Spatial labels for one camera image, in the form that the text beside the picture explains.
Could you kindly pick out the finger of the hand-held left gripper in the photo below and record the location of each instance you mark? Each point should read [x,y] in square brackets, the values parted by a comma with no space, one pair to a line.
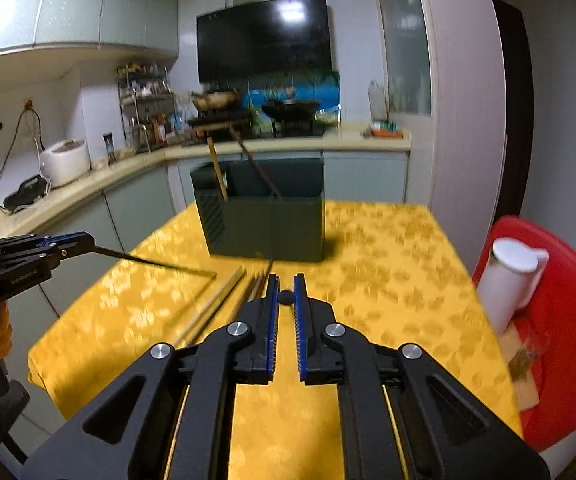
[63,241]
[33,264]

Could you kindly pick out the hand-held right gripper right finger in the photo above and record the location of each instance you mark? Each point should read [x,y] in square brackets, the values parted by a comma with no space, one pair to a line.
[300,330]

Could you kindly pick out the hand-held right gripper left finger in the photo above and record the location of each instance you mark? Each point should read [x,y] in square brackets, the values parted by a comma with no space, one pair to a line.
[273,330]

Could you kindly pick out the dark wooden chopstick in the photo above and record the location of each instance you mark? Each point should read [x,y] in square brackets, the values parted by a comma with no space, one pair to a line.
[153,261]
[260,165]
[263,280]

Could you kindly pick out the light wooden chopstick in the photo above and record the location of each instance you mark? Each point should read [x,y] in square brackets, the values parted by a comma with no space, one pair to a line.
[223,310]
[218,170]
[210,305]

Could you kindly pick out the dark green utensil holder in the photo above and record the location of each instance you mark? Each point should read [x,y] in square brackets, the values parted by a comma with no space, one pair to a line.
[268,225]

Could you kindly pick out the person's left hand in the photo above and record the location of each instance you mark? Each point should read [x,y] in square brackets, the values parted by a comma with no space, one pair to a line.
[0,332]

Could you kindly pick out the small black appliance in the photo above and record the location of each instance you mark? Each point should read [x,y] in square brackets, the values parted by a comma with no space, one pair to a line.
[25,192]

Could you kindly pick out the white rice cooker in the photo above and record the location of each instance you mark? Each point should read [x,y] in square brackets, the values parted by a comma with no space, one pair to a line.
[65,162]

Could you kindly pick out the dark patterned jar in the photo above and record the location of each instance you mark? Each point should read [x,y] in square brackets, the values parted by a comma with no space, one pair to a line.
[109,149]

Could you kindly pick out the yellow floral tablecloth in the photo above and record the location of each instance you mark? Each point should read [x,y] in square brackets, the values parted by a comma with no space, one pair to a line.
[393,285]

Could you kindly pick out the beige kitchen countertop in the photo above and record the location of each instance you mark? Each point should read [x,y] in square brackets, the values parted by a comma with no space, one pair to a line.
[133,162]

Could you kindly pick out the metal spice rack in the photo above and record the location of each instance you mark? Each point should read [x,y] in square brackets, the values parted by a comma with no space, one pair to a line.
[145,105]

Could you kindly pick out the black gas stove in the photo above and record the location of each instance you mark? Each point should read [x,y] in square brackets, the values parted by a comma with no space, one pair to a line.
[268,127]

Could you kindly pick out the brass wok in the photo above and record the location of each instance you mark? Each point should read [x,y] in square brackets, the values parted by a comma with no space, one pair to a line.
[215,99]

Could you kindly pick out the green and orange packet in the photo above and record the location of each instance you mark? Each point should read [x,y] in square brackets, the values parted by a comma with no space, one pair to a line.
[385,130]

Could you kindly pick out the black wok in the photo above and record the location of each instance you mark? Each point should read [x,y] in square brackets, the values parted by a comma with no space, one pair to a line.
[290,109]

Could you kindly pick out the brown cardboard piece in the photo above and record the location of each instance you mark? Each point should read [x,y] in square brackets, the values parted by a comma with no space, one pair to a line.
[520,375]

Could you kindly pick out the red plastic stool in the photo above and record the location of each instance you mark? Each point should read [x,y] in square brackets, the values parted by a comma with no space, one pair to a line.
[568,310]

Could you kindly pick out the black range hood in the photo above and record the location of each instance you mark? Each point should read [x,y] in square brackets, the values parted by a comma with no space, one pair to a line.
[263,40]

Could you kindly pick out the white glass sliding door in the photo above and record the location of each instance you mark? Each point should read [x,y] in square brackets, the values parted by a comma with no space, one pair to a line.
[448,85]

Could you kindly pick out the grey wall cabinets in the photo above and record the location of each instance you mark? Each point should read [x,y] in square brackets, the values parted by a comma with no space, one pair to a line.
[68,5]

